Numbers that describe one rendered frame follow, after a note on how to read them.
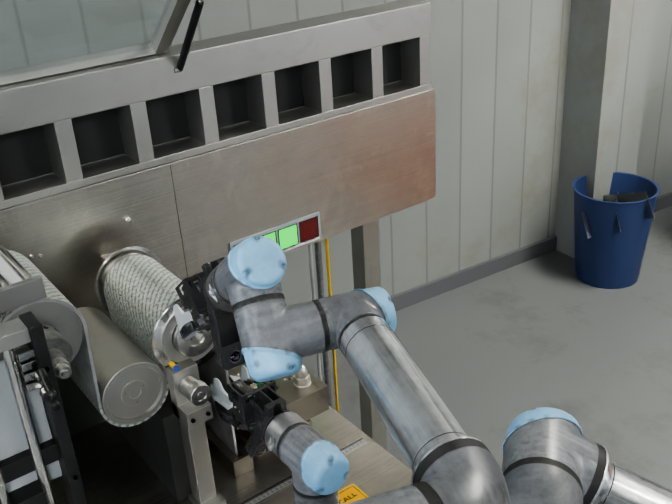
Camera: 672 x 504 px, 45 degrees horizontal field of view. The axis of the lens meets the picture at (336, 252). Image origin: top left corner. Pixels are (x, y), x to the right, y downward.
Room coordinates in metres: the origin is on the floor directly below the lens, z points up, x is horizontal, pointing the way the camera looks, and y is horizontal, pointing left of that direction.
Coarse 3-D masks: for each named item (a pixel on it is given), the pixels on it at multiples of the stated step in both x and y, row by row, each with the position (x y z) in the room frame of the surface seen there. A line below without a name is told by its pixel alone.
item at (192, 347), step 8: (176, 328) 1.22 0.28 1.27; (176, 336) 1.21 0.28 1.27; (208, 336) 1.24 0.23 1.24; (176, 344) 1.20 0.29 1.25; (184, 344) 1.21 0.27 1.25; (192, 344) 1.22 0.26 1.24; (200, 344) 1.23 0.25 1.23; (208, 344) 1.23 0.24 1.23; (184, 352) 1.21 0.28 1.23; (192, 352) 1.22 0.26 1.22; (200, 352) 1.22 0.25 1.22
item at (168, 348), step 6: (114, 264) 1.43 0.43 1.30; (174, 318) 1.22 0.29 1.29; (168, 324) 1.21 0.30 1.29; (174, 324) 1.22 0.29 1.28; (168, 330) 1.21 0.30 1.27; (162, 336) 1.21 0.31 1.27; (168, 336) 1.21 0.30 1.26; (162, 342) 1.20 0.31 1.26; (168, 342) 1.21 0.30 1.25; (168, 348) 1.21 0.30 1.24; (174, 348) 1.22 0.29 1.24; (210, 348) 1.25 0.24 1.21; (168, 354) 1.21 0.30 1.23; (174, 354) 1.21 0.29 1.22; (180, 354) 1.22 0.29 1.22; (204, 354) 1.25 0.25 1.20; (174, 360) 1.21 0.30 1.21; (180, 360) 1.22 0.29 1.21
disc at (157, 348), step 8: (168, 312) 1.22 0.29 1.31; (160, 320) 1.21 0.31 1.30; (160, 328) 1.21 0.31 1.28; (152, 336) 1.20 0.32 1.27; (160, 336) 1.21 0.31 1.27; (152, 344) 1.20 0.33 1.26; (160, 344) 1.20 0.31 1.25; (160, 352) 1.20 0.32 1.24; (208, 352) 1.25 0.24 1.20; (160, 360) 1.20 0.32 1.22; (168, 360) 1.21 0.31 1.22; (200, 360) 1.24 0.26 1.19
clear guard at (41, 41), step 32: (0, 0) 1.31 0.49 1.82; (32, 0) 1.35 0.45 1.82; (64, 0) 1.38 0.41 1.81; (96, 0) 1.43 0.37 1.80; (128, 0) 1.47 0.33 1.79; (160, 0) 1.52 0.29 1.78; (0, 32) 1.37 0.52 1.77; (32, 32) 1.41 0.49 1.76; (64, 32) 1.45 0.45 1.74; (96, 32) 1.50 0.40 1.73; (128, 32) 1.55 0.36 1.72; (0, 64) 1.43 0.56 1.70; (32, 64) 1.48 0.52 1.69; (64, 64) 1.53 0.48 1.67
